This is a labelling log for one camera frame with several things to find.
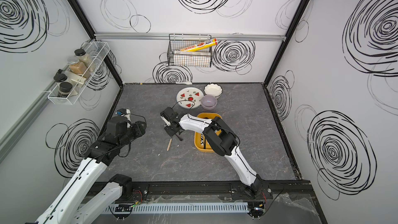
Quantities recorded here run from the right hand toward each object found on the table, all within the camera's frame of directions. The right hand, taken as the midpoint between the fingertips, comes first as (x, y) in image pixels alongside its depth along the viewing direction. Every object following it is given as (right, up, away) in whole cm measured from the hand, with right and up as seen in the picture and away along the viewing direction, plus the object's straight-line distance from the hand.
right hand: (171, 129), depth 95 cm
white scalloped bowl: (+28, +26, +20) cm, 43 cm away
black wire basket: (+20, +42, -9) cm, 48 cm away
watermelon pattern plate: (+10, +20, +16) cm, 27 cm away
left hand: (-11, +7, -19) cm, 23 cm away
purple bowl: (+24, +17, +9) cm, 31 cm away
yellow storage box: (+17, -4, -6) cm, 18 cm away
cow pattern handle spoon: (+19, -5, -5) cm, 20 cm away
